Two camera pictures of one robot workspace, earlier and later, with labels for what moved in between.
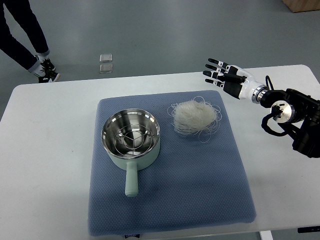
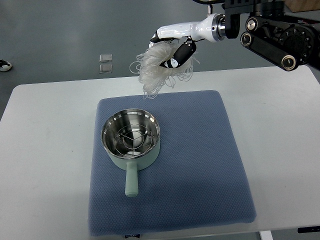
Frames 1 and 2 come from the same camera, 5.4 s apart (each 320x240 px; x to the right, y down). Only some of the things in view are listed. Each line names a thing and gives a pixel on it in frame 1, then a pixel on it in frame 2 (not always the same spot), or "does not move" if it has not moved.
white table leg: [266, 235] does not move
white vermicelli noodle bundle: [195, 116] → [153, 77]
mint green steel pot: [131, 140] does not move
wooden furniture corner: [302, 5] does not move
